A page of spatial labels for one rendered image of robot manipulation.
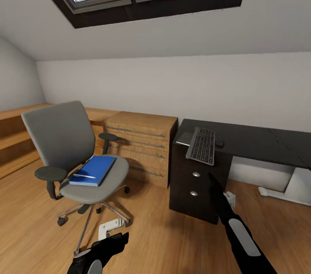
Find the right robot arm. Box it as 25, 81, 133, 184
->
208, 173, 277, 274

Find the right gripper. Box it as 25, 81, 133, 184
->
208, 173, 230, 211

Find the mouse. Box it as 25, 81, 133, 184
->
214, 140, 225, 147

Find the swivel chair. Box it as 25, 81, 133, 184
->
21, 101, 131, 257

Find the folder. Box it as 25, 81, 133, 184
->
69, 155, 115, 187

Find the keyboard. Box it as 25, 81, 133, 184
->
185, 127, 215, 166

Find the notebook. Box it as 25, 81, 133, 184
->
176, 132, 194, 146

